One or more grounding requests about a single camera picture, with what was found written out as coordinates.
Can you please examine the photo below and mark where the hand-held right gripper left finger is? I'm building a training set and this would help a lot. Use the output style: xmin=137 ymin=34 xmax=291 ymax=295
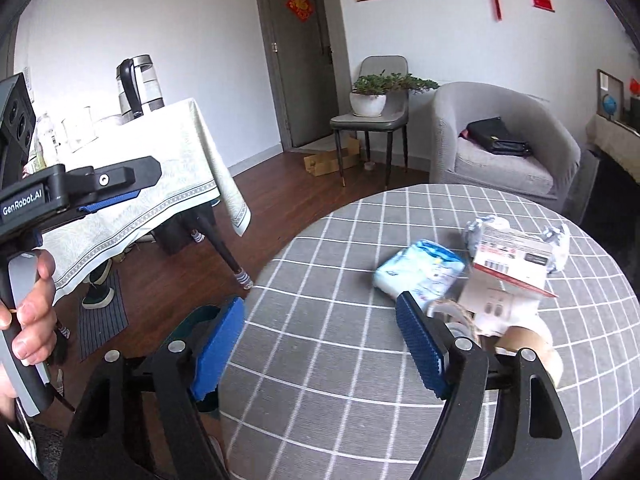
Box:
xmin=57 ymin=296 xmax=246 ymax=480

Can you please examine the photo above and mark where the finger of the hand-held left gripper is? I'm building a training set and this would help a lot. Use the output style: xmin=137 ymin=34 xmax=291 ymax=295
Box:
xmin=64 ymin=156 xmax=163 ymax=217

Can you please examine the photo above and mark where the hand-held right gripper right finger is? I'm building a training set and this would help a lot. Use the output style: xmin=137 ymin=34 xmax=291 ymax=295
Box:
xmin=395 ymin=290 xmax=583 ymax=480

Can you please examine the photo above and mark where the clear cup with twine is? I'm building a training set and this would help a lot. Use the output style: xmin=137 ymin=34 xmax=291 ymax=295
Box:
xmin=425 ymin=297 xmax=482 ymax=347

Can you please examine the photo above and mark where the blue white tissue packet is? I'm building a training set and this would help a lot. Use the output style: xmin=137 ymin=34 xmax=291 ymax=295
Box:
xmin=375 ymin=239 xmax=468 ymax=312

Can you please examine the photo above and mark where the white paper box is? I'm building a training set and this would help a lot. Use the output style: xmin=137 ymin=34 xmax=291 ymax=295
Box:
xmin=457 ymin=272 xmax=545 ymax=322

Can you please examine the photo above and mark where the white paper ball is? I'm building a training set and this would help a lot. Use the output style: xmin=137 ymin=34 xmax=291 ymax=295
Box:
xmin=462 ymin=215 xmax=513 ymax=262
xmin=540 ymin=223 xmax=572 ymax=275

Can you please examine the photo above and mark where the red white card packaging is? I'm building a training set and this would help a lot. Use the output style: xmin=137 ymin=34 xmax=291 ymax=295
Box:
xmin=472 ymin=226 xmax=560 ymax=299

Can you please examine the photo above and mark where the person's left hand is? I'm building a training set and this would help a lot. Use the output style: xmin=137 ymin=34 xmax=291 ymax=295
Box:
xmin=0 ymin=249 xmax=58 ymax=423

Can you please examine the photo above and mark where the table with pale tablecloth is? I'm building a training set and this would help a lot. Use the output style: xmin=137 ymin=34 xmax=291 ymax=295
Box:
xmin=22 ymin=97 xmax=252 ymax=306

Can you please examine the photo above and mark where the clear glass cup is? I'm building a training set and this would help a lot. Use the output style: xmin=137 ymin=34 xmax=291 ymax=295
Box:
xmin=60 ymin=106 xmax=97 ymax=153

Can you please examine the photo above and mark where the clear plastic bottle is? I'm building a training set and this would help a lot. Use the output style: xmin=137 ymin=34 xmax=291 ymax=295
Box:
xmin=37 ymin=117 xmax=60 ymax=167

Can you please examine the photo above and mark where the steel electric kettle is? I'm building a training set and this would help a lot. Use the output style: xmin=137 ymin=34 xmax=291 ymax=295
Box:
xmin=116 ymin=54 xmax=166 ymax=117

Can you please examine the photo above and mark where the round table checked cloth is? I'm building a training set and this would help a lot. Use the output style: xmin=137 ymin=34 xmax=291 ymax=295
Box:
xmin=217 ymin=183 xmax=621 ymax=480

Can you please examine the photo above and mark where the dark striped floor mat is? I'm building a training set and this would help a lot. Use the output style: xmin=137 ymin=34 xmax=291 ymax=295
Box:
xmin=75 ymin=270 xmax=130 ymax=362

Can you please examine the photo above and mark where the dark green shoe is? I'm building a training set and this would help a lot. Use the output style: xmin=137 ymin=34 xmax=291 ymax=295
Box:
xmin=81 ymin=258 xmax=116 ymax=310

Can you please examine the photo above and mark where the grey armchair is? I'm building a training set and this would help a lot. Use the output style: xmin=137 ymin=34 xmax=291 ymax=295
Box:
xmin=431 ymin=81 xmax=582 ymax=207

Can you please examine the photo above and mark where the cardboard box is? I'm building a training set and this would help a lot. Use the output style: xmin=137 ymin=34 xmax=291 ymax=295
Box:
xmin=303 ymin=137 xmax=362 ymax=177

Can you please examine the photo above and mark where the grey door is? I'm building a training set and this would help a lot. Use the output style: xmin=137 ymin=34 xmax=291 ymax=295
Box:
xmin=254 ymin=0 xmax=342 ymax=150

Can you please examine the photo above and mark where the black handbag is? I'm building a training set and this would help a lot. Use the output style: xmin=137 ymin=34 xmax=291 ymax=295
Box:
xmin=466 ymin=117 xmax=534 ymax=157

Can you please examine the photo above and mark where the grey dining chair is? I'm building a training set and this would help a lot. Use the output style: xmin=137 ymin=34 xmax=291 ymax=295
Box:
xmin=330 ymin=55 xmax=412 ymax=187

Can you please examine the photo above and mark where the red diamond door decoration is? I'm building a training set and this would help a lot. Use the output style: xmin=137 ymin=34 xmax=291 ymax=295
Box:
xmin=285 ymin=0 xmax=312 ymax=23

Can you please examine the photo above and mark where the potted plant in white pot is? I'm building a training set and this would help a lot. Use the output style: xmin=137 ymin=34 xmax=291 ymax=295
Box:
xmin=348 ymin=72 xmax=441 ymax=118

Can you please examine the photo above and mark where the cabinet with lace cloth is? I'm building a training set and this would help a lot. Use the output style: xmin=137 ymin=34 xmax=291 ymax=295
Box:
xmin=586 ymin=112 xmax=640 ymax=184

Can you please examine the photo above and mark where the framed picture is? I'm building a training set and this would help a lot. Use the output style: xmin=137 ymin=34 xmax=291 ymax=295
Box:
xmin=596 ymin=69 xmax=624 ymax=121

